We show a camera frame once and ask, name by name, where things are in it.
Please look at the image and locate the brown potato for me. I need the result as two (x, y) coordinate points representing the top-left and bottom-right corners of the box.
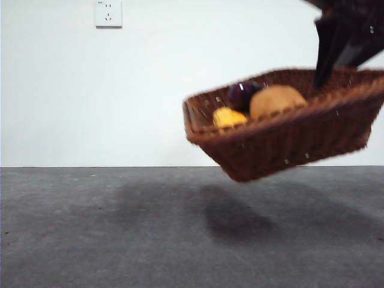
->
(249, 85), (308, 121)

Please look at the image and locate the purple eggplant with green stem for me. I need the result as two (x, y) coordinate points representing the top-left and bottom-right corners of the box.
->
(227, 80), (263, 112)

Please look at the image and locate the brown wicker basket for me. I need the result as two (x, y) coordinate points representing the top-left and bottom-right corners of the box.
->
(182, 68), (384, 184)

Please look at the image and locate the yellow corn cob piece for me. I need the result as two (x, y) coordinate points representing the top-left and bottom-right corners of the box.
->
(212, 107), (249, 127)

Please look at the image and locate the white wall socket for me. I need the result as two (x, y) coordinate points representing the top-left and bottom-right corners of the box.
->
(95, 0), (123, 29)

